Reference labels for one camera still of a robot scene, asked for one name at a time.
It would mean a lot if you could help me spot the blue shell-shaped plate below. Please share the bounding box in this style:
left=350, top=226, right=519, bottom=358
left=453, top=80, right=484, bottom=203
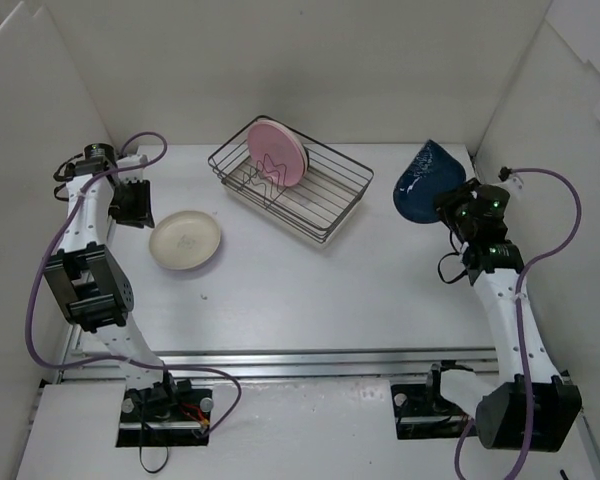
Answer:
left=392, top=140, right=466, bottom=224

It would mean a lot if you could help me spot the black wire dish rack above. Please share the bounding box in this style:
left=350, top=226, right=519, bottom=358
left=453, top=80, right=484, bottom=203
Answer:
left=207, top=115, right=374, bottom=247

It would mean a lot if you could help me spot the pink plate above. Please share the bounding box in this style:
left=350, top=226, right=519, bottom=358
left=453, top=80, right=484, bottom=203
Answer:
left=246, top=119, right=307, bottom=188

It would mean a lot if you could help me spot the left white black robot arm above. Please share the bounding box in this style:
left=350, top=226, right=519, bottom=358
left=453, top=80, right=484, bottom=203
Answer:
left=43, top=143, right=180, bottom=420

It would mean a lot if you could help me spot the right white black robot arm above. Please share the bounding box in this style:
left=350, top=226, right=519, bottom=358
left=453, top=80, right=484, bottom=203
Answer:
left=422, top=179, right=582, bottom=452

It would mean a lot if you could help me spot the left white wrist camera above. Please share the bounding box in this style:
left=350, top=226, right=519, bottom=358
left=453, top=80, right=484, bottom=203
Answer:
left=116, top=154, right=148, bottom=184

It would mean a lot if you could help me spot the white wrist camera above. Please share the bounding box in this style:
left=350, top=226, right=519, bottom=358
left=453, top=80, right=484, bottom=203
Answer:
left=116, top=154, right=148, bottom=184
left=498, top=167, right=524, bottom=199

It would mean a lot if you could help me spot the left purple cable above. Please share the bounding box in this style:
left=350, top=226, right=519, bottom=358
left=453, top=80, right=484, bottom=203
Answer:
left=25, top=131, right=242, bottom=435

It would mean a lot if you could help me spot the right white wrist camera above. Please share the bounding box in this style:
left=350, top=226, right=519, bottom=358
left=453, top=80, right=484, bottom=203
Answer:
left=498, top=167, right=524, bottom=199

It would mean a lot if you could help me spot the aluminium left rail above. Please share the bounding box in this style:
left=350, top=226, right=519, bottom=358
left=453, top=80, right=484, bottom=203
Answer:
left=52, top=152, right=134, bottom=384

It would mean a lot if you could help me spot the aluminium rail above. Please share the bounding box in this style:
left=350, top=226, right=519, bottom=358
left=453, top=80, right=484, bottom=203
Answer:
left=469, top=152, right=596, bottom=451
left=52, top=152, right=134, bottom=384
left=62, top=349, right=504, bottom=381

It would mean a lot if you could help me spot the aluminium front rail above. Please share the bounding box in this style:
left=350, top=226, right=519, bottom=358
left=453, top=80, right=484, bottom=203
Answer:
left=62, top=349, right=504, bottom=381

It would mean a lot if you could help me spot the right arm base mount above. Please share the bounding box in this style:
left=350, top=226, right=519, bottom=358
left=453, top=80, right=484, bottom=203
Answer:
left=390, top=379, right=471, bottom=441

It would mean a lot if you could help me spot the black cable on floor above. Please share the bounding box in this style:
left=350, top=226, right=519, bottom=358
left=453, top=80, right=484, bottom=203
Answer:
left=138, top=414, right=170, bottom=472

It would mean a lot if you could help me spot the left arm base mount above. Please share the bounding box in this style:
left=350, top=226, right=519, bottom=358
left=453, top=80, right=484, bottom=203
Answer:
left=115, top=381, right=214, bottom=448

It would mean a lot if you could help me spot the aluminium right rail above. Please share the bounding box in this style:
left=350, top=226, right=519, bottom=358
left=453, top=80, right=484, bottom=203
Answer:
left=469, top=152, right=596, bottom=451

